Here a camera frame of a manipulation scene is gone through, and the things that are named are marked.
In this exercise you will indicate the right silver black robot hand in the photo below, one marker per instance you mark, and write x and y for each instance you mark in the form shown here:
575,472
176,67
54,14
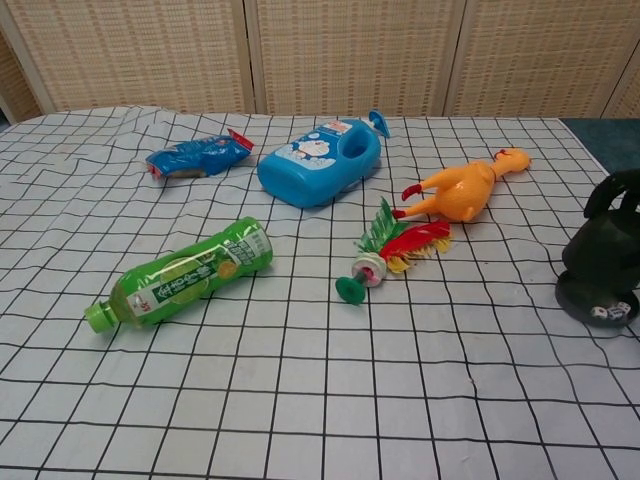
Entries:
617,182

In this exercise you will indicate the black bowl with dice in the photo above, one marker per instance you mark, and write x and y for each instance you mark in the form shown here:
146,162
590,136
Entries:
575,300

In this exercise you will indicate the white die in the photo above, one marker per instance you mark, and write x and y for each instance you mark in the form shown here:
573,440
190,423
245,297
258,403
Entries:
623,307
596,313
612,313

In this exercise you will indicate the orange rubber chicken toy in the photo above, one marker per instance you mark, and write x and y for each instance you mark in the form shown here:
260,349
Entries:
465,192

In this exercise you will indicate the colourful feather shuttlecock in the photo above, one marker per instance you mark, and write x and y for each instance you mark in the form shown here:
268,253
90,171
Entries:
400,242

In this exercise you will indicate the bamboo folding screen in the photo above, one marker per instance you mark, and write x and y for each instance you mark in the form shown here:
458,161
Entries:
350,55

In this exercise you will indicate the blue detergent bottle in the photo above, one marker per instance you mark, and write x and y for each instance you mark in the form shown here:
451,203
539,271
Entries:
310,175

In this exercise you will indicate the black white checkered tablecloth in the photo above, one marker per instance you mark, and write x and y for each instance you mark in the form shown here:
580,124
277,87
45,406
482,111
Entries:
300,390

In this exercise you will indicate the blue snack bag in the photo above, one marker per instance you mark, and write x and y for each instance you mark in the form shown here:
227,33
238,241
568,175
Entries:
205,155

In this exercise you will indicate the green tea bottle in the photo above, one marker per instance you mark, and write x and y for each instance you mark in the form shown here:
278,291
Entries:
190,277

